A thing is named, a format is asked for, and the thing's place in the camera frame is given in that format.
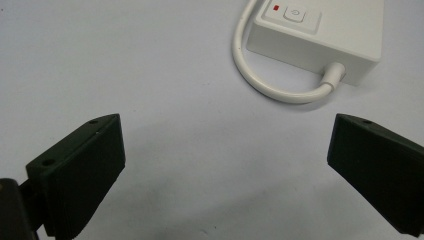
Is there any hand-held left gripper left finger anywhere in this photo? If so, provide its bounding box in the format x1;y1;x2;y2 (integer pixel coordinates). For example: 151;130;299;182
25;113;127;240

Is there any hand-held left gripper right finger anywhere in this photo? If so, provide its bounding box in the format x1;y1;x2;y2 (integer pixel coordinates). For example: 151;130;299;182
326;113;424;238

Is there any white power strip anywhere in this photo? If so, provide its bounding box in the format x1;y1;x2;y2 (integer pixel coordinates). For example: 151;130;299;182
246;0;385;87

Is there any white power cable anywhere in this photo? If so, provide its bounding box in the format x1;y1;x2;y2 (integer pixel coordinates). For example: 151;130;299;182
232;0;347;105

